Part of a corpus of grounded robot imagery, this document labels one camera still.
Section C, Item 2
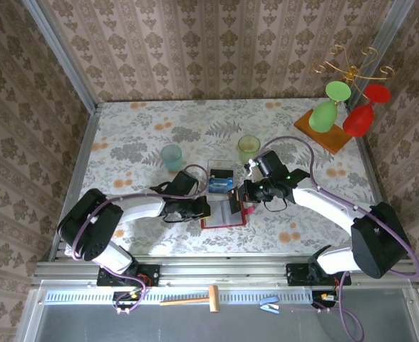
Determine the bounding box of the grey metal panel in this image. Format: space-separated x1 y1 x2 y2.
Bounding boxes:
15 284 419 342

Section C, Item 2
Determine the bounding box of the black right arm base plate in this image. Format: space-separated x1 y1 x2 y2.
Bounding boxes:
286 262 352 287

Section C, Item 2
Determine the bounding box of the blue VIP card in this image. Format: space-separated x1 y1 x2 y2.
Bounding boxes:
208 177 235 194

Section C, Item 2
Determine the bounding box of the orange wooden rack base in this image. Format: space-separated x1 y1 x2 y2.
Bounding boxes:
294 109 353 155

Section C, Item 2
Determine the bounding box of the red plastic wine glass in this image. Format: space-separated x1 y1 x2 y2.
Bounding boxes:
342 83 392 138

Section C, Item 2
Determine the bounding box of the gold wire glass rack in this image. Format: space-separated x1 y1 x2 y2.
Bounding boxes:
311 44 395 108

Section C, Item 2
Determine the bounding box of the blue stapler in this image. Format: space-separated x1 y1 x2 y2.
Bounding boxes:
259 295 281 314

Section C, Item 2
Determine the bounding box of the black wired controller box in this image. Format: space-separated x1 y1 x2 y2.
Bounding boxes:
112 290 147 310
311 290 338 310

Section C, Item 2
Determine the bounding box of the perforated metal cable duct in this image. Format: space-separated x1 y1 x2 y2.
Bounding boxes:
43 287 338 306

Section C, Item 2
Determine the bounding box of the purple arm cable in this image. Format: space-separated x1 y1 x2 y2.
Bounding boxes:
259 136 419 342
72 163 210 315

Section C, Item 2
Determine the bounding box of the wooden mallet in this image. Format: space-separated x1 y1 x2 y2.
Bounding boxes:
159 284 220 314

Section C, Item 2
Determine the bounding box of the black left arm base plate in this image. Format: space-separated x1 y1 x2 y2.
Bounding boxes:
97 264 160 287

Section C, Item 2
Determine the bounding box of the clear box with blue item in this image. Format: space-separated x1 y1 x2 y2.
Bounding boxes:
206 158 237 196

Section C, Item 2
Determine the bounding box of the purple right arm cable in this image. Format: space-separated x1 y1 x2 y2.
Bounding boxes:
259 136 419 342

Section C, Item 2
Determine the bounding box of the green frosted cup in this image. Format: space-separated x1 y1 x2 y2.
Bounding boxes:
237 134 262 165

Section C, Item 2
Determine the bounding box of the aluminium frame profile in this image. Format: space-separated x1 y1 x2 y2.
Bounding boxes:
346 0 416 110
353 135 419 284
47 105 102 263
31 253 419 288
21 0 100 114

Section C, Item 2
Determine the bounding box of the teal frosted cup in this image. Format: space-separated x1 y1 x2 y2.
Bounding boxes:
160 144 184 173

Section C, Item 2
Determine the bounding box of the red leather card holder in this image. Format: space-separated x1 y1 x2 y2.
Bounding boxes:
200 199 255 229

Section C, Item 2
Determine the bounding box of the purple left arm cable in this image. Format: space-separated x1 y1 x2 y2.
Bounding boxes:
72 163 210 315

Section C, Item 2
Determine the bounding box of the green plastic wine glass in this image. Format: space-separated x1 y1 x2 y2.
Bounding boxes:
308 81 352 133

